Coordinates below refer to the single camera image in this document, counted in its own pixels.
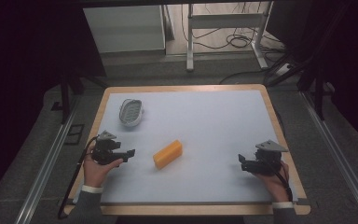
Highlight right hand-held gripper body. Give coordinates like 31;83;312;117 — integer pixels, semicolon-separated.
248;139;290;175

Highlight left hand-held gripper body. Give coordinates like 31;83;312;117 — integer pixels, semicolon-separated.
90;130;129;166

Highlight grey white soap dish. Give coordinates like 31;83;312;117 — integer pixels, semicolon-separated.
118;98;145;128

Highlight orange soap bar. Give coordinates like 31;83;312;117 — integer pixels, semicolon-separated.
152;139;184;171

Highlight person's left hand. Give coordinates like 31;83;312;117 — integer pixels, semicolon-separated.
83;145;124;189

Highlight person's right hand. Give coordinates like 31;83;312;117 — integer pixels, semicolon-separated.
254;161;291;203

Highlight white table mat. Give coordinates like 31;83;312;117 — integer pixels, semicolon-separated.
100;90;299;205

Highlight black metal stand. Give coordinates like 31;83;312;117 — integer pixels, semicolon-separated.
296;69;335;121
58;73;86;125

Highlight white power strip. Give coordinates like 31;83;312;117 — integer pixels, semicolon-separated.
273;63;294;77

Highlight black curtain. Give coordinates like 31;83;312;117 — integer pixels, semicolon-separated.
265;0;358;154
0;0;107;209

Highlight white cabinet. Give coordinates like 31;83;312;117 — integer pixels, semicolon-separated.
82;4;167;54

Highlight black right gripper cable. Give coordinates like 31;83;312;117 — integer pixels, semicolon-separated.
268;160;294;203

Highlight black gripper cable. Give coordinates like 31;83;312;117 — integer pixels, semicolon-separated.
268;160;294;203
57;135;99;220

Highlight black floor bracket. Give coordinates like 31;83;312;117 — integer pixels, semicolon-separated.
63;123;86;146

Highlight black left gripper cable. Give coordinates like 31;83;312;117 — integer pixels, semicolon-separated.
57;135;99;220

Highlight silver metal rail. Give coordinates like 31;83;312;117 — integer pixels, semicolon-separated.
300;91;358;224
13;94;82;224

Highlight black floor cables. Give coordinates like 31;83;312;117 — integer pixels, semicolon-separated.
181;1;286;62

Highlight white metal desk frame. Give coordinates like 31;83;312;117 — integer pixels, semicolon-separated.
186;1;275;73

